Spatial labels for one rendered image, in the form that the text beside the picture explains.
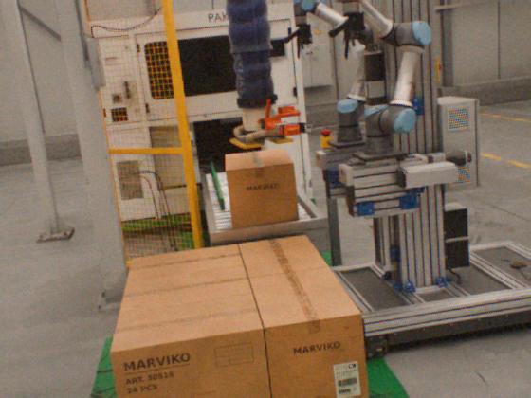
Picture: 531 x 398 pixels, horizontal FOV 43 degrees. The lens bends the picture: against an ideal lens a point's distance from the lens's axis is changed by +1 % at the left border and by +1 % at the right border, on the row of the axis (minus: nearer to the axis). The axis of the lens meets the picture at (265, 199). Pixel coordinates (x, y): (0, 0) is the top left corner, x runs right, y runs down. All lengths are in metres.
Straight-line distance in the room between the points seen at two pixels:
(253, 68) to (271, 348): 1.63
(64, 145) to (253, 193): 8.91
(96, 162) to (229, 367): 2.16
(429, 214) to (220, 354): 1.56
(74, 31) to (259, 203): 1.59
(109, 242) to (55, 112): 8.20
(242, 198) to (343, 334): 1.39
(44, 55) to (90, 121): 8.22
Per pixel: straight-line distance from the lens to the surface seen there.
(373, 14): 3.31
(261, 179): 3.84
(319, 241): 3.92
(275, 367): 2.74
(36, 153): 6.71
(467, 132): 3.67
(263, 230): 3.84
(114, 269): 4.64
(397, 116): 3.23
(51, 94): 12.63
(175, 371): 2.71
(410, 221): 3.68
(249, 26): 3.67
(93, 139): 4.46
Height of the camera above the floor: 1.62
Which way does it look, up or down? 13 degrees down
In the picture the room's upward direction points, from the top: 6 degrees counter-clockwise
